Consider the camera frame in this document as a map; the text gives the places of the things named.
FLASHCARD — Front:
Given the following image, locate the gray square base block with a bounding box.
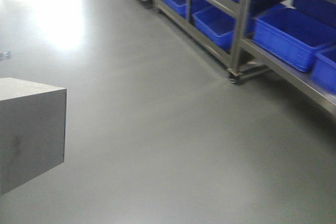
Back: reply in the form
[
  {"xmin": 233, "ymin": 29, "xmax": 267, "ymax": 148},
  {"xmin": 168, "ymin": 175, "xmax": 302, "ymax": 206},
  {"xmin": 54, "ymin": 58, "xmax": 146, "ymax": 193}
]
[{"xmin": 1, "ymin": 77, "xmax": 67, "ymax": 195}]

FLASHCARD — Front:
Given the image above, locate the blue bin on distant shelf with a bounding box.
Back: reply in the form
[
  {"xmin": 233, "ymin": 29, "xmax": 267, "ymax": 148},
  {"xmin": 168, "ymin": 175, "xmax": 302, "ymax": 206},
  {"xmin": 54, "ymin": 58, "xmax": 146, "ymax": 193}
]
[{"xmin": 253, "ymin": 7, "xmax": 335, "ymax": 73}]

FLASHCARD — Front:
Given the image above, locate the distant steel shelf rack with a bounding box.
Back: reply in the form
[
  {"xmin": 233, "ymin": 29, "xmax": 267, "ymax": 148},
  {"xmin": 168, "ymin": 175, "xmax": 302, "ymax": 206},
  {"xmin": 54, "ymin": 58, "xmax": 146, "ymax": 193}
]
[{"xmin": 142, "ymin": 0, "xmax": 335, "ymax": 114}]

